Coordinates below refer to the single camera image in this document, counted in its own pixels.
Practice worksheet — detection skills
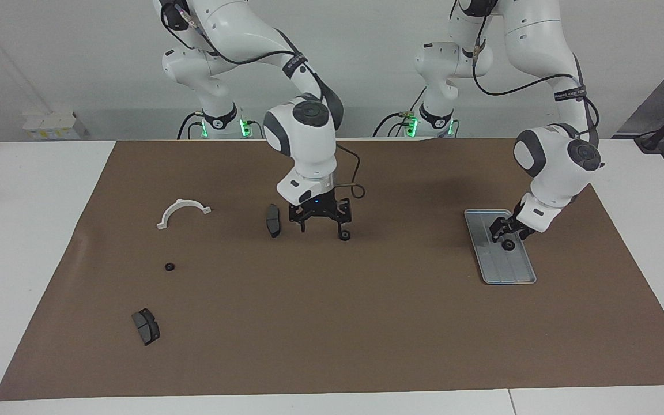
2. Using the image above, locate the white wall socket box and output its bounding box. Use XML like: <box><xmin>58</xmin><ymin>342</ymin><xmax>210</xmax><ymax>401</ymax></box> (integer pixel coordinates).
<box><xmin>22</xmin><ymin>112</ymin><xmax>88</xmax><ymax>140</ymax></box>

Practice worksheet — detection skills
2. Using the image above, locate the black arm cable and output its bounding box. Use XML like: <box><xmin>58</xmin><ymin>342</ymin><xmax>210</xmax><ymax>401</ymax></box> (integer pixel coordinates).
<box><xmin>160</xmin><ymin>0</ymin><xmax>366</xmax><ymax>200</ymax></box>
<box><xmin>473</xmin><ymin>0</ymin><xmax>601</xmax><ymax>145</ymax></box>

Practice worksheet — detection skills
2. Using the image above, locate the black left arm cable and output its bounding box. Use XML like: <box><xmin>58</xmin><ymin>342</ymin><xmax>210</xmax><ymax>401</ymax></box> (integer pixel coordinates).
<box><xmin>473</xmin><ymin>0</ymin><xmax>601</xmax><ymax>145</ymax></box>

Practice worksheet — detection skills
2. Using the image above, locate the black base cable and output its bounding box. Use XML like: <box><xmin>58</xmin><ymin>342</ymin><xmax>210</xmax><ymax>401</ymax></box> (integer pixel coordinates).
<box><xmin>177</xmin><ymin>111</ymin><xmax>207</xmax><ymax>140</ymax></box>
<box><xmin>373</xmin><ymin>86</ymin><xmax>428</xmax><ymax>138</ymax></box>

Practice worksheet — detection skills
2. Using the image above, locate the wide dark brake pad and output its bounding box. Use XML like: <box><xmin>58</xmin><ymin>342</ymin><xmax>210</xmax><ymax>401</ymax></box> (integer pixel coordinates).
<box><xmin>131</xmin><ymin>308</ymin><xmax>161</xmax><ymax>346</ymax></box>

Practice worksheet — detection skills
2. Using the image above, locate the black right base cable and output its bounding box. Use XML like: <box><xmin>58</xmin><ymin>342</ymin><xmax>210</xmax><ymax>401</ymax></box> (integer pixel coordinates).
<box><xmin>177</xmin><ymin>111</ymin><xmax>207</xmax><ymax>140</ymax></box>

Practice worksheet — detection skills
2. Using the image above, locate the brown table mat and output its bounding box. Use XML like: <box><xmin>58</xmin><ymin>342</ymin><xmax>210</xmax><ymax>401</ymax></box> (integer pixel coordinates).
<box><xmin>0</xmin><ymin>137</ymin><xmax>664</xmax><ymax>401</ymax></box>

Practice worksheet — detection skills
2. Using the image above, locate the silver metal tray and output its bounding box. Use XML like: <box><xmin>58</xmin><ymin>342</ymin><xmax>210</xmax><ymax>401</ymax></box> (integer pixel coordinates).
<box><xmin>463</xmin><ymin>209</ymin><xmax>537</xmax><ymax>285</ymax></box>

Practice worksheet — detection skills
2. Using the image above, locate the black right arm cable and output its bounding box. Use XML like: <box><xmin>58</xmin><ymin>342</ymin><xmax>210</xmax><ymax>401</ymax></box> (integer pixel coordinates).
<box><xmin>160</xmin><ymin>0</ymin><xmax>366</xmax><ymax>200</ymax></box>

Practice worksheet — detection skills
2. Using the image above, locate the slim dark brake pad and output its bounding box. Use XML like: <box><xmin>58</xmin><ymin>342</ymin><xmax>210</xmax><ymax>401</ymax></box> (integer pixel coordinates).
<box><xmin>265</xmin><ymin>204</ymin><xmax>282</xmax><ymax>239</ymax></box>

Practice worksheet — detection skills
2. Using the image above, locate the white semicircular plastic bracket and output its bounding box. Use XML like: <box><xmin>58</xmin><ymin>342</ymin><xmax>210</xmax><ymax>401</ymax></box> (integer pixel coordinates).
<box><xmin>156</xmin><ymin>198</ymin><xmax>212</xmax><ymax>230</ymax></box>

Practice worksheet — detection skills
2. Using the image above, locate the black left base cable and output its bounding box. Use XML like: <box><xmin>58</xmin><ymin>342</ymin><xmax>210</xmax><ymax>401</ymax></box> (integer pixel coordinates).
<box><xmin>373</xmin><ymin>86</ymin><xmax>428</xmax><ymax>138</ymax></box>

